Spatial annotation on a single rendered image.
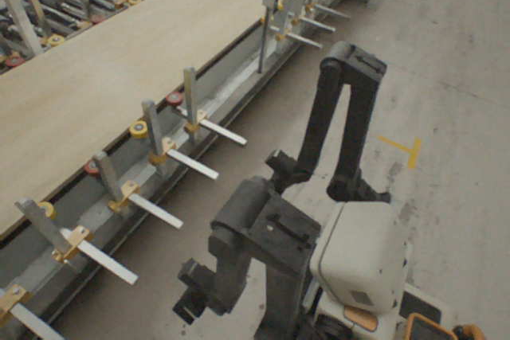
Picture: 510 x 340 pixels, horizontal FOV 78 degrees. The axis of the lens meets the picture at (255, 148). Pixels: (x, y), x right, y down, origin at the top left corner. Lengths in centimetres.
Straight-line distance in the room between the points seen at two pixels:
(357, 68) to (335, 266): 41
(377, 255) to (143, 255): 168
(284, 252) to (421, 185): 251
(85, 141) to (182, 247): 97
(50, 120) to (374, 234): 140
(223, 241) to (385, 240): 43
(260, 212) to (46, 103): 147
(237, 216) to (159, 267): 175
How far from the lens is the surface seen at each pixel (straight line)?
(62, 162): 149
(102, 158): 118
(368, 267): 70
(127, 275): 125
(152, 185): 156
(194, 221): 223
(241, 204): 41
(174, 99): 163
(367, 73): 70
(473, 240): 282
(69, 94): 178
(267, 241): 40
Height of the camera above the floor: 198
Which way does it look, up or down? 50 degrees down
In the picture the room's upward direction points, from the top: 9 degrees clockwise
